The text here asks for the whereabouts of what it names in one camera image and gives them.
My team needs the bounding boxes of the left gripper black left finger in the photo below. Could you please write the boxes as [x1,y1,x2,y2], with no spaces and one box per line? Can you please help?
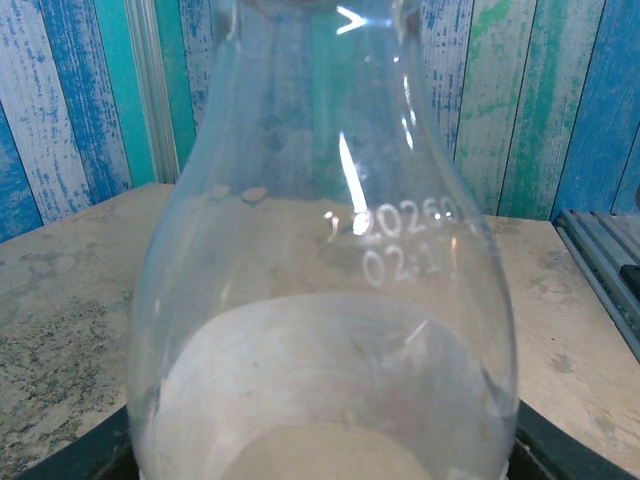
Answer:
[19,405,137,480]

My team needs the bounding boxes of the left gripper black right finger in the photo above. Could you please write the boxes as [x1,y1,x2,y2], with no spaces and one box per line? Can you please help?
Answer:
[507,399,636,480]

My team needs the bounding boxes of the clear wide-neck plastic bottle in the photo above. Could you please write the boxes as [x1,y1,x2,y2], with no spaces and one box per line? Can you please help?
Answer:
[127,0,519,480]

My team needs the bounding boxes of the long aluminium mounting rail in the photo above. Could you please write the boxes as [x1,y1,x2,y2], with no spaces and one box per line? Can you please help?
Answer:
[553,207,640,364]

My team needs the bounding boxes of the aluminium corner post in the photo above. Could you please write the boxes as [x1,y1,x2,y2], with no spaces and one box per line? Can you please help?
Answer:
[123,0,182,187]

